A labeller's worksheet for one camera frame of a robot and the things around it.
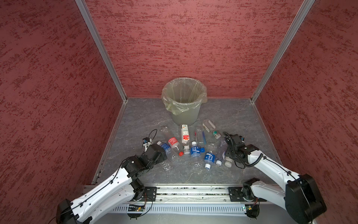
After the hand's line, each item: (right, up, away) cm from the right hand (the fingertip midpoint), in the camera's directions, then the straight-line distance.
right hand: (229, 156), depth 86 cm
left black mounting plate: (-48, -17, -12) cm, 52 cm away
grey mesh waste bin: (-26, +24, +18) cm, 39 cm away
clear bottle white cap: (-2, -2, -4) cm, 5 cm away
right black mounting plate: (0, -17, -13) cm, 21 cm away
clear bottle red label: (-36, +8, +1) cm, 37 cm away
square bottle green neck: (-9, +17, +12) cm, 22 cm away
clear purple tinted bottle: (-4, +2, +5) cm, 6 cm away
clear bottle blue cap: (-17, +10, +8) cm, 22 cm away
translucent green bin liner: (-29, +42, +19) cm, 54 cm away
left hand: (-43, +2, -7) cm, 44 cm away
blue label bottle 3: (-14, 0, -5) cm, 14 cm away
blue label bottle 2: (-21, -3, -1) cm, 21 cm away
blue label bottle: (-38, +1, +2) cm, 38 cm away
